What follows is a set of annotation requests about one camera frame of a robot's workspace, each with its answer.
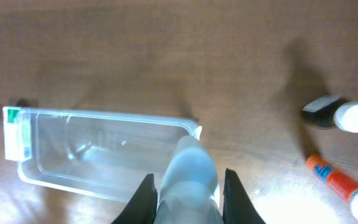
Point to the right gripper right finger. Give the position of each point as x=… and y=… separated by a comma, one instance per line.
x=238, y=208

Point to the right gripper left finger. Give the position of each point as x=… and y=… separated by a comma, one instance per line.
x=142, y=207

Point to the white lotion bottle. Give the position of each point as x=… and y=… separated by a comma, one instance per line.
x=190, y=188

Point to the orange tube white cap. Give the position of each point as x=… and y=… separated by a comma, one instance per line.
x=342, y=184

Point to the dark bottle white cap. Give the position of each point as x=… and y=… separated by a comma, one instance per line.
x=331, y=111

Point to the white green medicine box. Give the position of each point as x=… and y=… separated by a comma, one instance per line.
x=16, y=134

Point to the clear plastic container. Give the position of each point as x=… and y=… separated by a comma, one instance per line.
x=100, y=154

